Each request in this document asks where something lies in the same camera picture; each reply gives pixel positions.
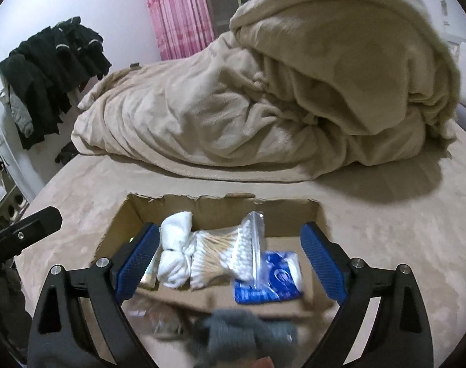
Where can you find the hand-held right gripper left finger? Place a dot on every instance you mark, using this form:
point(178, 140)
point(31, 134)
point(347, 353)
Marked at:
point(138, 260)

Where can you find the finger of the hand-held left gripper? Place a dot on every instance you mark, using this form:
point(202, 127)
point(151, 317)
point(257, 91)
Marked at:
point(30, 228)

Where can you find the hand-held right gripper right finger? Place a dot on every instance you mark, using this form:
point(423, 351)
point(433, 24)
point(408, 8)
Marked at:
point(321, 264)

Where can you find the white cloth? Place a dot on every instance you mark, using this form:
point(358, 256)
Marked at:
point(175, 253)

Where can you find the blue tissue packet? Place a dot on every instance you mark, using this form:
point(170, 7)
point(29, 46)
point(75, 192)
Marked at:
point(273, 280)

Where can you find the bag of cotton swabs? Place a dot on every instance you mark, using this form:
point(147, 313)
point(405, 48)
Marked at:
point(227, 253)

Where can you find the cardboard box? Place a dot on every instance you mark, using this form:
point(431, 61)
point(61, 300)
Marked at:
point(221, 303)

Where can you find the grey cloth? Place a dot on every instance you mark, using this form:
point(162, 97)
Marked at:
point(244, 337)

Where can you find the clear plastic wrapper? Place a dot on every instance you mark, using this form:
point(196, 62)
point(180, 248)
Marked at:
point(160, 314)

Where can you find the beige bed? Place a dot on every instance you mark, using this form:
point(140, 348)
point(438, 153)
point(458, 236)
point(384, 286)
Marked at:
point(390, 237)

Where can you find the pile of dark clothes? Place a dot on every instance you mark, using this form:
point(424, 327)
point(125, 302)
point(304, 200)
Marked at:
point(45, 80)

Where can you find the beige blanket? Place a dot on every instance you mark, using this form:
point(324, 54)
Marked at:
point(278, 96)

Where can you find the pink curtain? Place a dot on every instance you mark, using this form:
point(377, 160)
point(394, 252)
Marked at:
point(177, 11)

